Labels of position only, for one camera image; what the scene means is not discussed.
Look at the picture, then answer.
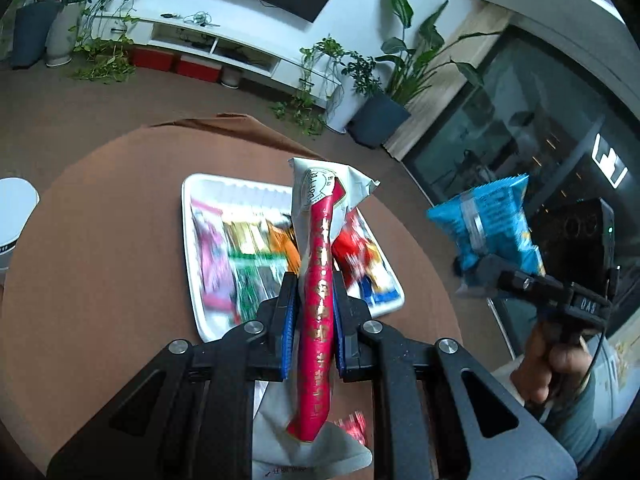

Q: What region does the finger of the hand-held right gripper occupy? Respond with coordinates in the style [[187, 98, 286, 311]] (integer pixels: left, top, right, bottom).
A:
[[456, 253, 532, 301]]

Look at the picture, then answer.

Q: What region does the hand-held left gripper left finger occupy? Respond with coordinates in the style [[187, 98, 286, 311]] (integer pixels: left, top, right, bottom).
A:
[[47, 272, 301, 480]]

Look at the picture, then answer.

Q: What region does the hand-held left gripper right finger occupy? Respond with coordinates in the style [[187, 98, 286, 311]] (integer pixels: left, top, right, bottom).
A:
[[330, 270, 577, 480]]

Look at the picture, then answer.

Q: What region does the blue snack bag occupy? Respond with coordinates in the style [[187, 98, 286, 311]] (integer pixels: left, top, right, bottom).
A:
[[425, 173, 546, 274]]

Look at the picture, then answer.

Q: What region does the white snack bag red stripe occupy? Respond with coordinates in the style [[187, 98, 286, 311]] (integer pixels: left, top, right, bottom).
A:
[[252, 156, 381, 479]]

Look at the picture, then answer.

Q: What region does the orange snack packet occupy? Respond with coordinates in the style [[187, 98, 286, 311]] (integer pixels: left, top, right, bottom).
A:
[[267, 219, 302, 274]]

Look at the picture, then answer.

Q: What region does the red and white candy packet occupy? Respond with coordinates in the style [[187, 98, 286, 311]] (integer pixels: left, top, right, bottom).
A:
[[332, 409, 369, 449]]

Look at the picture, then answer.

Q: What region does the white plastic tray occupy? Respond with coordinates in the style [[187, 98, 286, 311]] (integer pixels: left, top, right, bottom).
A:
[[180, 173, 405, 344]]

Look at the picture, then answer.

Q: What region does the person's right forearm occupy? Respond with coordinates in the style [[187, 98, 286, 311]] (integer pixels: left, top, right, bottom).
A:
[[541, 370, 627, 467]]

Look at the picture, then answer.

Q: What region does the person's right hand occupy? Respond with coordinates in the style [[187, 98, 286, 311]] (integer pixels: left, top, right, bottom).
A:
[[514, 329, 597, 407]]

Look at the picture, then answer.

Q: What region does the green snack packet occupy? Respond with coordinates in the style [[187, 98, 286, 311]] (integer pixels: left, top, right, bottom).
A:
[[229, 254, 282, 324]]

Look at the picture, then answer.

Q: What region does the yellow and blue snack packet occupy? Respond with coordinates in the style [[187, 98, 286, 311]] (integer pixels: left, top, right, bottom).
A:
[[359, 272, 402, 307]]

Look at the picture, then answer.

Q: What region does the gold snack packet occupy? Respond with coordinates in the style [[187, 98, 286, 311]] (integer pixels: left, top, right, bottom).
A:
[[222, 219, 272, 257]]

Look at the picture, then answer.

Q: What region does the pink snack packet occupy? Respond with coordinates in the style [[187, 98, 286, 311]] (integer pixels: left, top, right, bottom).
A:
[[191, 199, 237, 314]]

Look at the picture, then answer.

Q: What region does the large-leaf plant in dark pot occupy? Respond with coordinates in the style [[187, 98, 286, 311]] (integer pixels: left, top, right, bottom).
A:
[[346, 0, 502, 151]]

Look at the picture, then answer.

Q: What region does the trailing vine plant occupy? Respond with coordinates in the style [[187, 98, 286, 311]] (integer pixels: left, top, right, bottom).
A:
[[271, 34, 347, 137], [71, 0, 149, 84]]

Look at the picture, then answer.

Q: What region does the small white round pot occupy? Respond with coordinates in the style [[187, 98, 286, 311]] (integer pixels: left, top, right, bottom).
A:
[[219, 64, 244, 89]]

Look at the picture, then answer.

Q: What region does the red storage box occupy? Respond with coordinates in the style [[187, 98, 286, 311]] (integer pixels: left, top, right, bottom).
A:
[[130, 45, 176, 72], [175, 54, 222, 84]]

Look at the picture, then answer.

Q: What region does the white television cabinet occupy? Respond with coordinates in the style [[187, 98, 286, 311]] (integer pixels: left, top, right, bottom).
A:
[[89, 14, 347, 97]]

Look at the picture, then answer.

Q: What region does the small plant in white pot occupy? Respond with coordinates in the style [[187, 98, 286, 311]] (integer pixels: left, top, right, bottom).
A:
[[45, 0, 96, 68]]

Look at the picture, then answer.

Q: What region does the tall plant in blue-grey pot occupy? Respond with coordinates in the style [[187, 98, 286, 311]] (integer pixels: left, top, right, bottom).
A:
[[10, 0, 77, 69]]

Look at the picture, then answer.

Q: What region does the glass window wall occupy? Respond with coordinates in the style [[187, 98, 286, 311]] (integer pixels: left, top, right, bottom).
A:
[[399, 24, 640, 362]]

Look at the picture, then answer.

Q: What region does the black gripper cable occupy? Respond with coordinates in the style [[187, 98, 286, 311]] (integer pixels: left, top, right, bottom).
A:
[[581, 265, 620, 392]]

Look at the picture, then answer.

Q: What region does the cable bundle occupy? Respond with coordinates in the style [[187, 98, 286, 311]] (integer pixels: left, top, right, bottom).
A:
[[181, 11, 222, 29]]

